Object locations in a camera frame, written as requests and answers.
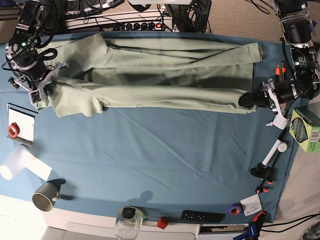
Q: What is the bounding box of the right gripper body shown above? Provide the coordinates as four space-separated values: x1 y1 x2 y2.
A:
14 61 68 97

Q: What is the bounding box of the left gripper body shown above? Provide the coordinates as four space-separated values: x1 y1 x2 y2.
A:
259 78 300 115

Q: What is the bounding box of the light green T-shirt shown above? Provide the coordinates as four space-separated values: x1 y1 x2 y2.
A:
34 34 263 117

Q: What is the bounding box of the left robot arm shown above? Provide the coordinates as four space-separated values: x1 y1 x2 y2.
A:
238 0 320 112

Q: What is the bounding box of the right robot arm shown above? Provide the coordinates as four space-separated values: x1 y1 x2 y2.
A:
1 0 68 104

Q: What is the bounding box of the orange black utility knife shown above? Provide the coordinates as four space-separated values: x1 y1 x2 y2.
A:
275 62 286 83

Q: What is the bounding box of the small silver black lighter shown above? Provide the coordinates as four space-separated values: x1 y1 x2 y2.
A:
8 77 20 90

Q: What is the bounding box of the white notepad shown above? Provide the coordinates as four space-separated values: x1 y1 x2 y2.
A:
6 103 38 147

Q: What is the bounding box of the green cardboard box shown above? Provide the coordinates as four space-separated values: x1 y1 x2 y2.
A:
289 106 320 153

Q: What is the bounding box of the red tape roll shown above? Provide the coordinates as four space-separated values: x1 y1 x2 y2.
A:
7 122 20 138

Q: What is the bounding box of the white black marker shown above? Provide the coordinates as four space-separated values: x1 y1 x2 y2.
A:
261 128 288 167

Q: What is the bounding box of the white round cap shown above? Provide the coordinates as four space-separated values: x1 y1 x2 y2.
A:
277 141 288 153

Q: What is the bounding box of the black orange bar clamp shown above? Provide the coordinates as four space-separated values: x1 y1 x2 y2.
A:
249 146 287 194

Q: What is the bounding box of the white paper card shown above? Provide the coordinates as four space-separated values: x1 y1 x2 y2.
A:
240 194 262 217

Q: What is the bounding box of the grey ceramic mug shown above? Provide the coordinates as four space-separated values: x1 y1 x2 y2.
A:
31 182 61 212

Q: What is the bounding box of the purple tape roll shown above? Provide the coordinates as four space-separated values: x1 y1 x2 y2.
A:
225 203 243 216

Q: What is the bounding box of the black power strip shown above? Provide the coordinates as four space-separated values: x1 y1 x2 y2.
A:
98 21 165 32

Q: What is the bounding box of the blue table cloth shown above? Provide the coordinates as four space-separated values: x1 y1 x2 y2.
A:
0 31 318 224

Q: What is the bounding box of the black remote control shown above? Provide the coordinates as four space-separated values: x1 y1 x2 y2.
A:
180 210 226 223

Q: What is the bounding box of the blue orange spring clamp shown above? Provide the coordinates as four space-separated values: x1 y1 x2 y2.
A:
233 211 267 240

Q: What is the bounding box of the clear glass jar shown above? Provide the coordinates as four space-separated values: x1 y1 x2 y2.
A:
115 206 145 240

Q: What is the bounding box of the red cube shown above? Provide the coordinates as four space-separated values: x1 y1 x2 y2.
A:
157 217 169 230

